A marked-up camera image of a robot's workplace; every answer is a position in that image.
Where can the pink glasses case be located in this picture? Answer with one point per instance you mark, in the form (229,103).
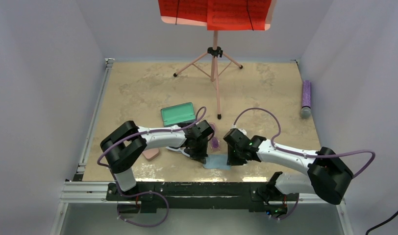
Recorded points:
(151,154)

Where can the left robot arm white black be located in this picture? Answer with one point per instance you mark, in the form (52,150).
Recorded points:
(123,146)

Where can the pink music stand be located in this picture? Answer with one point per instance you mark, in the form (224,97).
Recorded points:
(215,52)

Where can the pink purple sunglasses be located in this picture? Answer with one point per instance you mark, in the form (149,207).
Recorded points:
(214,141)

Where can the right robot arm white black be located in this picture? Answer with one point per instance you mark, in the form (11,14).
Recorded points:
(318,173)

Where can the white frame sunglasses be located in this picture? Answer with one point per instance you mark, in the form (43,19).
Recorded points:
(179,150)

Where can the black base frame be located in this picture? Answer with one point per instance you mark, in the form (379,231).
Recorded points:
(148,197)

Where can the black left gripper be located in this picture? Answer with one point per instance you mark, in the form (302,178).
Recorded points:
(199,156)

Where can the purple microphone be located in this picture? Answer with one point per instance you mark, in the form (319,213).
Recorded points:
(305,112)

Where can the grey glasses case green lining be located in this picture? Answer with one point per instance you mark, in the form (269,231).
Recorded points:
(181,113)

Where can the blue cloth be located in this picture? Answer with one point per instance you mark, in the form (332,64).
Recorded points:
(217,161)

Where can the aluminium rail left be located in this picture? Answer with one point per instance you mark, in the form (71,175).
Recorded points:
(74,190)

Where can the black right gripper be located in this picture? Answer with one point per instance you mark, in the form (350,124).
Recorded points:
(233,161)

